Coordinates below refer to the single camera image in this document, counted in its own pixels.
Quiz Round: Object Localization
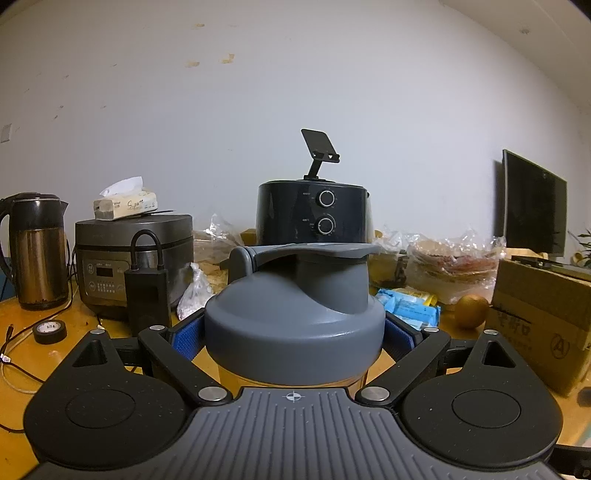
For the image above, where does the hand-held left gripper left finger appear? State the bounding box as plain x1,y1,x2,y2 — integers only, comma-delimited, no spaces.
69,308,234,407

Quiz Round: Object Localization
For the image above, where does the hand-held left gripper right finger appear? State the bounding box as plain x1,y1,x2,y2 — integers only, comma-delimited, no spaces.
355,314,518,407

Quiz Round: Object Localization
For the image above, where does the shaker bottle with grey lid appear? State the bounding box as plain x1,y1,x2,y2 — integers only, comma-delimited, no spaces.
204,243,386,388

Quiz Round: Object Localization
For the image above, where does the blue snack packet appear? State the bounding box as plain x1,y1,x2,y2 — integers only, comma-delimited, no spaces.
385,298,441,330
375,288,407,306

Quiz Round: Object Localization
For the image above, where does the yellow snack packet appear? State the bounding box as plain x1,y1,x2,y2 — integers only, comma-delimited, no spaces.
404,287,437,306

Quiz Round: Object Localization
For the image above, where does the small white plastic bag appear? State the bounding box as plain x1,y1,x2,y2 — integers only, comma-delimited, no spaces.
177,262,215,320

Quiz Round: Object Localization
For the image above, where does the clear bag of yellow boxes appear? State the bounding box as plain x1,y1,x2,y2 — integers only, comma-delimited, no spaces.
369,229,411,289

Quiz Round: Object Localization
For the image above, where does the orange fruit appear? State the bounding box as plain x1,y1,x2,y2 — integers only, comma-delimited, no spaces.
455,295,490,329

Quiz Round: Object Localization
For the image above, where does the clear bag of flatbreads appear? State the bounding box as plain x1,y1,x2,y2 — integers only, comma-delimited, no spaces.
406,228,506,305

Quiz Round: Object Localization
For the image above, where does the clear bag of bread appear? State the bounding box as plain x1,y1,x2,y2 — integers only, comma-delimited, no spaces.
193,213,257,296

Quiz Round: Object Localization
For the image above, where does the grey rice cooker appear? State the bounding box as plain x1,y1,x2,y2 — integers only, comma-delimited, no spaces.
75,213,195,319

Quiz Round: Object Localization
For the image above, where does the cardboard box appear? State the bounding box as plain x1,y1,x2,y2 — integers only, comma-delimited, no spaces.
486,256,591,397

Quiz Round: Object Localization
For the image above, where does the black tape roll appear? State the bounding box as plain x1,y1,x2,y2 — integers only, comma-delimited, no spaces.
34,318,68,344

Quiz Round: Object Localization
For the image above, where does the tissue pack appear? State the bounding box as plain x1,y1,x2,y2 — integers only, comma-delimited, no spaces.
93,175,158,221

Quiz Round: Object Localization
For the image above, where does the black flat tray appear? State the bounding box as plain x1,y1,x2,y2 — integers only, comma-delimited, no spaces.
512,257,568,269

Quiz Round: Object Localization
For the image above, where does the dark blue air fryer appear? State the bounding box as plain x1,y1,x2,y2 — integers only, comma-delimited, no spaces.
256,180,376,247

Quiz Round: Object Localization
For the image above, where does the black television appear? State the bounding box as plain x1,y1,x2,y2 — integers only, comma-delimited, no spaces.
501,148,568,259

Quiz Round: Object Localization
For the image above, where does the green leafy plant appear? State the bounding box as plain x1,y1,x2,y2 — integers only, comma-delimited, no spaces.
566,228,591,268

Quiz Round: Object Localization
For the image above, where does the black phone stand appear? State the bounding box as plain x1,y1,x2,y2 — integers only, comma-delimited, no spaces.
301,128,341,181

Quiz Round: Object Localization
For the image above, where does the white cable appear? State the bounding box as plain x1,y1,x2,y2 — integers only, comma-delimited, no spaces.
0,329,37,395

